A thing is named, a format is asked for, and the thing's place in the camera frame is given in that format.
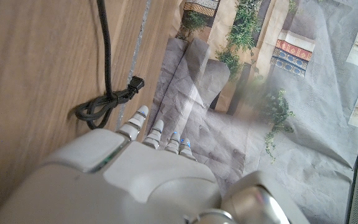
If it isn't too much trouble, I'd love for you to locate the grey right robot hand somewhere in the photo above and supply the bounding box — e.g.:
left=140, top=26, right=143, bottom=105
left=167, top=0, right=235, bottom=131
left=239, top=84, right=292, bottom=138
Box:
left=0, top=105, right=310, bottom=224

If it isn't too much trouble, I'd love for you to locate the black press power cord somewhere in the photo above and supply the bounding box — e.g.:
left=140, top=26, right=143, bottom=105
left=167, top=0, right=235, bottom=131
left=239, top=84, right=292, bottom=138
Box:
left=75, top=0, right=145, bottom=131

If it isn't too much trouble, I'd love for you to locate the printed fabric backdrop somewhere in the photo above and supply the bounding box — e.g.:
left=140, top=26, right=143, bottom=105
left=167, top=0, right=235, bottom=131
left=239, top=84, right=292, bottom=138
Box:
left=144, top=0, right=358, bottom=224

